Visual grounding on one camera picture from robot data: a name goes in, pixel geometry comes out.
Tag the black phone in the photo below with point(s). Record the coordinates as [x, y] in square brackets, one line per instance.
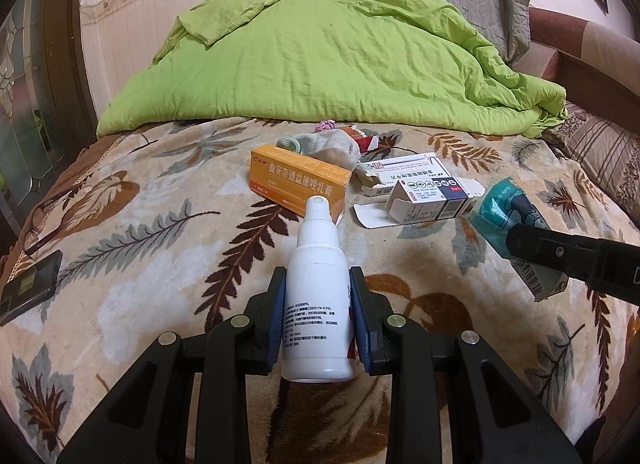
[25, 291]

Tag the wooden glass-panel door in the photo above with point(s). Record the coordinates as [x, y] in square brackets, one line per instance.
[50, 94]

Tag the brown and tan folded blanket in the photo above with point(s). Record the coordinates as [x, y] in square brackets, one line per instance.
[575, 44]

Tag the white spray bottle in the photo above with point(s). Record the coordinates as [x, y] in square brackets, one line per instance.
[315, 304]

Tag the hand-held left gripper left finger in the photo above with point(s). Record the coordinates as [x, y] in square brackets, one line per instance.
[274, 324]

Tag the red and white cigarette pack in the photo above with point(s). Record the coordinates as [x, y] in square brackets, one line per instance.
[365, 142]

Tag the beige leaf-print blanket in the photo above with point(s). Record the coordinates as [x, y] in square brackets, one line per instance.
[150, 269]

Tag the green quilt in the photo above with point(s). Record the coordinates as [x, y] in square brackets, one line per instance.
[325, 59]

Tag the orange medicine box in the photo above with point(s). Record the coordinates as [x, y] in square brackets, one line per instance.
[290, 174]

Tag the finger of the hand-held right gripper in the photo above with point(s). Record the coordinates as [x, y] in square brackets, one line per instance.
[550, 251]

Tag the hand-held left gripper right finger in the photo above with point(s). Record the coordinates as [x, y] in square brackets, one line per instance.
[361, 324]

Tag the teal snack wrapper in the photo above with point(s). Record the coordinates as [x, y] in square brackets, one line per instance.
[505, 204]

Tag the white and blue medicine box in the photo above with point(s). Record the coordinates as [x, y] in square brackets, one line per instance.
[430, 199]

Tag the eyeglasses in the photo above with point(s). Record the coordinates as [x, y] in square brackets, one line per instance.
[31, 239]

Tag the brown striped pillow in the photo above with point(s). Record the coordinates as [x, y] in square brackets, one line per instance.
[600, 149]

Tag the white sock with green toe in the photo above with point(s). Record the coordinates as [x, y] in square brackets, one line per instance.
[330, 144]

